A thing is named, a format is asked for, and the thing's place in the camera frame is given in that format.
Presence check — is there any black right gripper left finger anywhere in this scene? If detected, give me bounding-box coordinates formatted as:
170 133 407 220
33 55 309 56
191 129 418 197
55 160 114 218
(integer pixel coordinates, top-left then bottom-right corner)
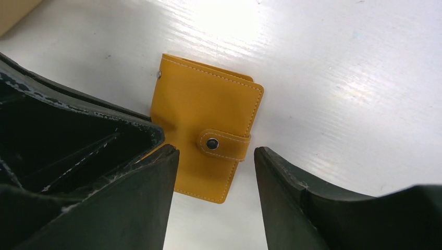
1 55 179 249

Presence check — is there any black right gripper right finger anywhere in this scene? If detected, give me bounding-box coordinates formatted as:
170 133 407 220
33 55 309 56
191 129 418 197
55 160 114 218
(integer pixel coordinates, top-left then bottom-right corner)
254 147 441 249

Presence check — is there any yellow leather card holder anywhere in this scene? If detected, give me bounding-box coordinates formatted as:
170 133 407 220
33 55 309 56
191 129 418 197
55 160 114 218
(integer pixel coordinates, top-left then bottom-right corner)
150 54 264 204

